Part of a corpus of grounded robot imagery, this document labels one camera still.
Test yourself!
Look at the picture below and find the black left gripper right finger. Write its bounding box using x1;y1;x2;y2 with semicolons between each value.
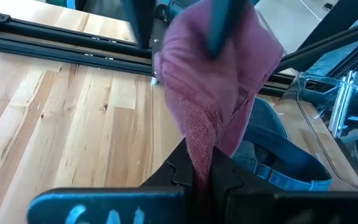
211;146;358;224

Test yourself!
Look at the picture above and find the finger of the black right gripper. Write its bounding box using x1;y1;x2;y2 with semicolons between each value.
206;0;252;60

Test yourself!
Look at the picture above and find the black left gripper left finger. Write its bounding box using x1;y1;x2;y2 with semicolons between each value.
26;139;195;224

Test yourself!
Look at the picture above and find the clear plastic bin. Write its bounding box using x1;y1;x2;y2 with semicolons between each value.
273;70;358;192

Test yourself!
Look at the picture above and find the denim cap light blue strap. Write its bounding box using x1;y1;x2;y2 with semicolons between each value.
231;98;334;192

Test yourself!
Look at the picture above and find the silver metal bracket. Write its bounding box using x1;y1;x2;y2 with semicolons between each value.
328;70;357;139

